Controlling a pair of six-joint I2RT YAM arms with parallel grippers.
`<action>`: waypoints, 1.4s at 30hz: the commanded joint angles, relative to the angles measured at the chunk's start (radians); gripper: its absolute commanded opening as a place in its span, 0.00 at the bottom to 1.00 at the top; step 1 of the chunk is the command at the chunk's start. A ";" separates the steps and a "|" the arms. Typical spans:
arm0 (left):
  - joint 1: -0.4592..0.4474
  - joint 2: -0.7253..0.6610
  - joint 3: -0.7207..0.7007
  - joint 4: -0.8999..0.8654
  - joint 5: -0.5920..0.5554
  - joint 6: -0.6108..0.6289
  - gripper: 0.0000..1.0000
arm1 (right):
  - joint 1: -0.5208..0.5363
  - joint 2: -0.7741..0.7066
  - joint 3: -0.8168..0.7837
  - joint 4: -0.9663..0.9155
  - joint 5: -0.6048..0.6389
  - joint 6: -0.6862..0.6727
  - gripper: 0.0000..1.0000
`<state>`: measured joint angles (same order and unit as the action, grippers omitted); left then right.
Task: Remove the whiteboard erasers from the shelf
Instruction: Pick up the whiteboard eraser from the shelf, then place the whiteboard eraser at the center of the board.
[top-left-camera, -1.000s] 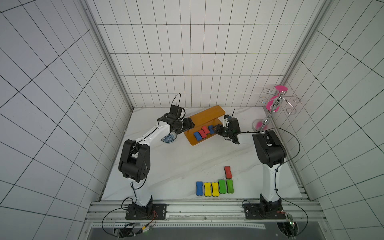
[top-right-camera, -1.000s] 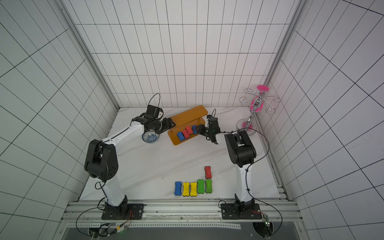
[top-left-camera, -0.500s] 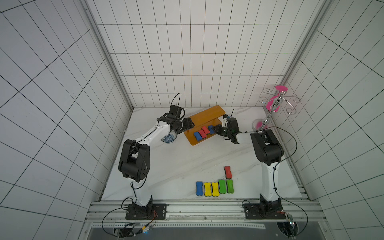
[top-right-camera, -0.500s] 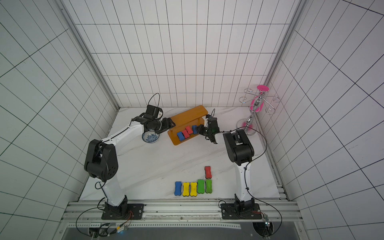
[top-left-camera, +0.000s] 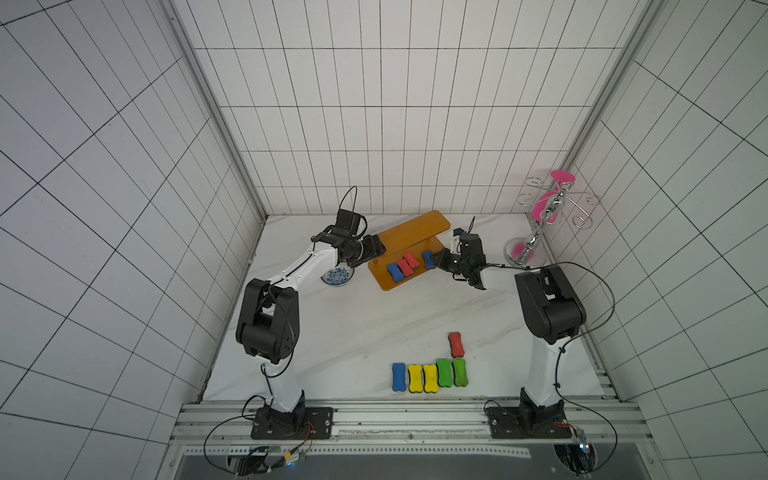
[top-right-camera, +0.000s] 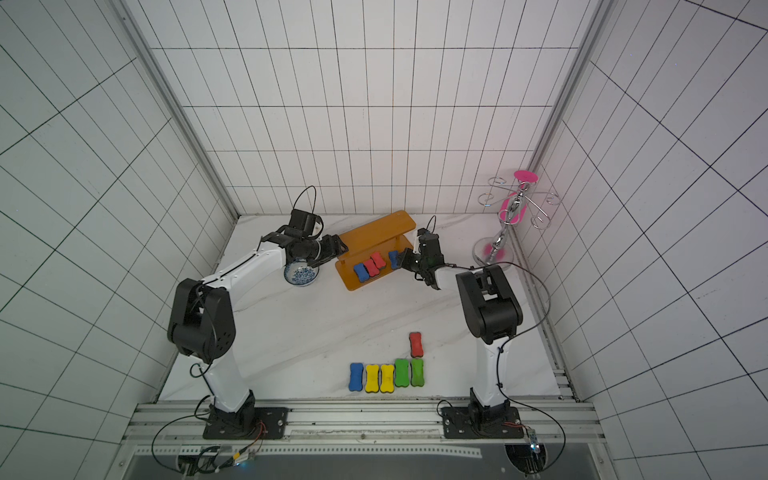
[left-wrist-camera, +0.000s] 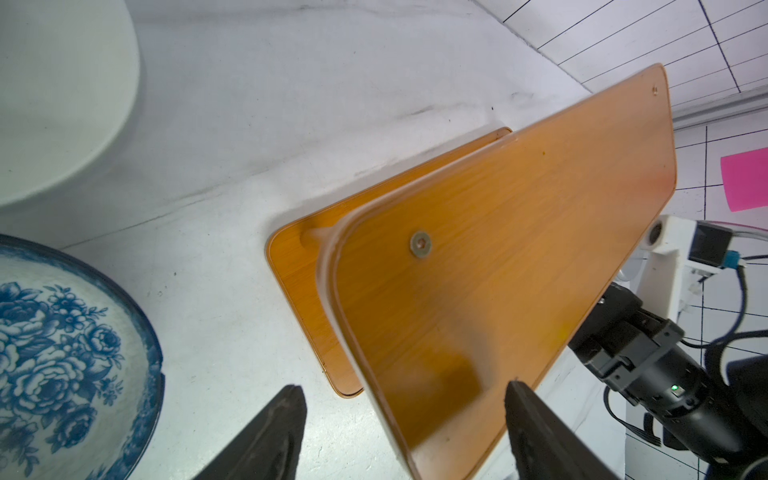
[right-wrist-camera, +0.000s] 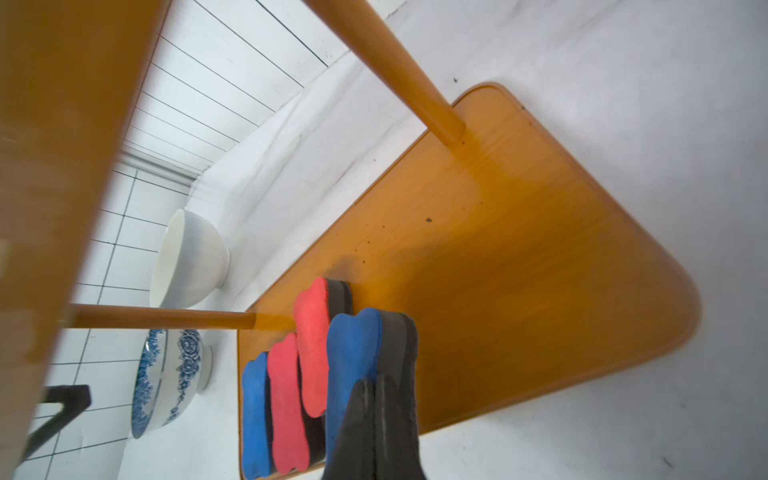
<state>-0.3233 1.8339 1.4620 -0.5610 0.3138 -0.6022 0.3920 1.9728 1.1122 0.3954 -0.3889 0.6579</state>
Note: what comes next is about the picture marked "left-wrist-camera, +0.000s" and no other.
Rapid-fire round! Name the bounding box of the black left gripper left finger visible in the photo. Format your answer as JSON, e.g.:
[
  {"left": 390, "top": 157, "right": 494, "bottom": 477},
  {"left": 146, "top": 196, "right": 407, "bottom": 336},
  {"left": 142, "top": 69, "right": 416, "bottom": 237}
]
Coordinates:
[{"left": 196, "top": 385, "right": 307, "bottom": 480}]

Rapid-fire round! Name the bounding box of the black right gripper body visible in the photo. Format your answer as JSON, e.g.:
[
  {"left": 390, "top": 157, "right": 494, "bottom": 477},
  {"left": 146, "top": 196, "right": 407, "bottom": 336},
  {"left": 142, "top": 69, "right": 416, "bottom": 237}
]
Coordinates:
[{"left": 569, "top": 283, "right": 684, "bottom": 390}]

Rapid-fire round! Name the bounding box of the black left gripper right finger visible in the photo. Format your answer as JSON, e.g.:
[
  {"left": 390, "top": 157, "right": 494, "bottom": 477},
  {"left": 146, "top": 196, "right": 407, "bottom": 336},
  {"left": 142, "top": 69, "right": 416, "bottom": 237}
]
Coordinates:
[{"left": 504, "top": 381, "right": 616, "bottom": 480}]

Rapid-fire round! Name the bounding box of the wooden two-tier shelf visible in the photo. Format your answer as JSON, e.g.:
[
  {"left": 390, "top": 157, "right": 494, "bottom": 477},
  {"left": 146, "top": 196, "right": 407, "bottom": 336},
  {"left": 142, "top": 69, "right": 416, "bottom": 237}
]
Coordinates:
[{"left": 266, "top": 64, "right": 677, "bottom": 479}]

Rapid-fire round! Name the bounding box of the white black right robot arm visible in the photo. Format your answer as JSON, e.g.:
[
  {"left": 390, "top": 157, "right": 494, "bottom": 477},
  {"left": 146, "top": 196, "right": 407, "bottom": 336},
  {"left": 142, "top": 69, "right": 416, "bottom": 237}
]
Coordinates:
[{"left": 569, "top": 283, "right": 767, "bottom": 479}]

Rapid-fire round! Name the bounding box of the blue patterned ceramic bowl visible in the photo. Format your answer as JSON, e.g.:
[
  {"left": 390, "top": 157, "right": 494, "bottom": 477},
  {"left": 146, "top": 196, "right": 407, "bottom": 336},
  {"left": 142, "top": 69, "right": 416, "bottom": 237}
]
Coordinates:
[{"left": 1, "top": 236, "right": 165, "bottom": 479}]

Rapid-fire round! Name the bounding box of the chrome pink cup stand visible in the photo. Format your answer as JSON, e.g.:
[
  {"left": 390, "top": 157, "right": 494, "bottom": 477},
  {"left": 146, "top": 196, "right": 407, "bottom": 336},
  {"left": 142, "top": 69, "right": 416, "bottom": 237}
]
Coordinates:
[{"left": 706, "top": 148, "right": 767, "bottom": 238}]

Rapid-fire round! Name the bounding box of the white ceramic bowl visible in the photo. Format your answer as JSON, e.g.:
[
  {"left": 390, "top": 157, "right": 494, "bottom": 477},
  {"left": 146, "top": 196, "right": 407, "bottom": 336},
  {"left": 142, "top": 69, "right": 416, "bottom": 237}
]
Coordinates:
[{"left": 1, "top": 1, "right": 140, "bottom": 207}]

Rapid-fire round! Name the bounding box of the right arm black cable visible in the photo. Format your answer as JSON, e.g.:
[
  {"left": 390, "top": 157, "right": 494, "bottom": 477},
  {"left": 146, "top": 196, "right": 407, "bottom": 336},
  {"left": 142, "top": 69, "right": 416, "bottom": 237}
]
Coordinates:
[{"left": 602, "top": 254, "right": 768, "bottom": 448}]

